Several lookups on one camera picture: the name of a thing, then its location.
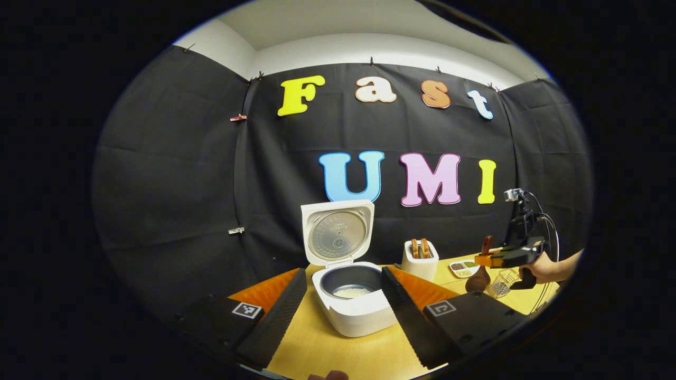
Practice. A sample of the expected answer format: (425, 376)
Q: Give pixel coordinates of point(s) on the pink clip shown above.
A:
(238, 117)

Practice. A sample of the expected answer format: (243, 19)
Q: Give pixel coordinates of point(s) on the white divided grain dish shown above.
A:
(463, 269)

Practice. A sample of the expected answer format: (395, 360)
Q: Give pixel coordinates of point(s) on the row of black clips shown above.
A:
(372, 62)

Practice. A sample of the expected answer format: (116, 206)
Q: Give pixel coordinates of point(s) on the brown wooden spoon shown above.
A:
(478, 282)

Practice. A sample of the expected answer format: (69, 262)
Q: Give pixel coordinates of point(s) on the white rice layer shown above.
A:
(353, 292)

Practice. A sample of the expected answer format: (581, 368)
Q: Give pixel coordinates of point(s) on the bread slice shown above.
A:
(424, 248)
(415, 248)

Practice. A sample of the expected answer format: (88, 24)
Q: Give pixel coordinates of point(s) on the white rice cooker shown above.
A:
(359, 316)

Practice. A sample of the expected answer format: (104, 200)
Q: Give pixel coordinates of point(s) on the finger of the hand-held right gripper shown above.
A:
(486, 259)

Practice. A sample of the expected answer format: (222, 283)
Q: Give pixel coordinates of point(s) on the white toaster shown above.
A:
(420, 270)

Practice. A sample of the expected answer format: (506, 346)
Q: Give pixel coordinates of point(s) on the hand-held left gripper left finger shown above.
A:
(274, 322)

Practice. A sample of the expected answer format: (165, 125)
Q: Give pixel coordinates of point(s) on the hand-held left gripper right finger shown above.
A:
(409, 322)

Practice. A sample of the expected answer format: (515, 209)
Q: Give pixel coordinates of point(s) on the black backdrop cloth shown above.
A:
(158, 184)

